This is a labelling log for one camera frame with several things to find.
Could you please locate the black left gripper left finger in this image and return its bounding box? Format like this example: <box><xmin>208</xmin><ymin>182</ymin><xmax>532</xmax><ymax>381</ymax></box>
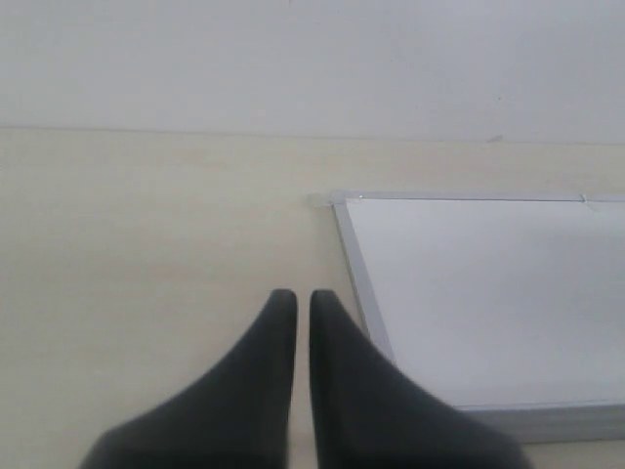
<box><xmin>80</xmin><ymin>289</ymin><xmax>298</xmax><ymax>468</ymax></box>

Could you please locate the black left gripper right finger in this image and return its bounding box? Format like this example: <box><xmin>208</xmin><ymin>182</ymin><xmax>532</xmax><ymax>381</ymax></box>
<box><xmin>309</xmin><ymin>290</ymin><xmax>531</xmax><ymax>468</ymax></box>

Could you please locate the white board with metal frame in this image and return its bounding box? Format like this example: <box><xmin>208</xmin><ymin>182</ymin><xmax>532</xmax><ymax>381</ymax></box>
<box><xmin>330</xmin><ymin>192</ymin><xmax>624</xmax><ymax>443</ymax></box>

